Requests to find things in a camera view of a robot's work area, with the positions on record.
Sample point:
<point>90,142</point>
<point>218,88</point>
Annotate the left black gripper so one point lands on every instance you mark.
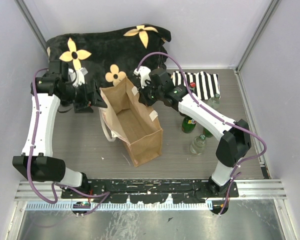
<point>84,106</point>

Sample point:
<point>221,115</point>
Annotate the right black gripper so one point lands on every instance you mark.
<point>143,98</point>

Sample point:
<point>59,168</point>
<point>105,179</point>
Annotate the brown burlap canvas bag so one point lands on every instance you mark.
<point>135,124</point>

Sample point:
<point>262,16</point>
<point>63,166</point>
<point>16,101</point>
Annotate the Coca-Cola glass bottle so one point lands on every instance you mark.
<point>192,87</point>

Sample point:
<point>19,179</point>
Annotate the green glass bottle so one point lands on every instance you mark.
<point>188,124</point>
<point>207,133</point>

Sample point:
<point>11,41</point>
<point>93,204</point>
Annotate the clear bottle green cap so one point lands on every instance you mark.
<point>198,145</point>

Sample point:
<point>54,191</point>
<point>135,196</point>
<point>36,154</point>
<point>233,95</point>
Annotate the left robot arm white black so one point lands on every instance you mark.
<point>36,162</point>

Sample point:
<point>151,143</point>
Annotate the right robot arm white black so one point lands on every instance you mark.
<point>233,136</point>

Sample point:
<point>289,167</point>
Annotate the black floral plush blanket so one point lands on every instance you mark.
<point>112,56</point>

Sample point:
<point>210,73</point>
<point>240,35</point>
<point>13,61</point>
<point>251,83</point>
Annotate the black white striped cloth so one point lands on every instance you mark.
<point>207,85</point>

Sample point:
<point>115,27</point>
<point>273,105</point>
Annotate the clear glass bottle back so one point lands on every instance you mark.
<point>214,102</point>

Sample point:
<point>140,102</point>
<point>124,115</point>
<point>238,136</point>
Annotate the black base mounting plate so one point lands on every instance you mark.
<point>150,191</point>

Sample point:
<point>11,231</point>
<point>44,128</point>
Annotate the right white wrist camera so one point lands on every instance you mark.
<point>142,72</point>

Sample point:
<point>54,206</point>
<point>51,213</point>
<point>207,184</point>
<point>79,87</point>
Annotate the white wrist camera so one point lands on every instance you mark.
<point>142,72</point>
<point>77,77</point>

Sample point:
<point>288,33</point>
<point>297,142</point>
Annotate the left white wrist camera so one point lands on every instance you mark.
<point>77,77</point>

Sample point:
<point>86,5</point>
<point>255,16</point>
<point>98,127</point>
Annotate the aluminium frame rail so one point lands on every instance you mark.
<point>251,209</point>

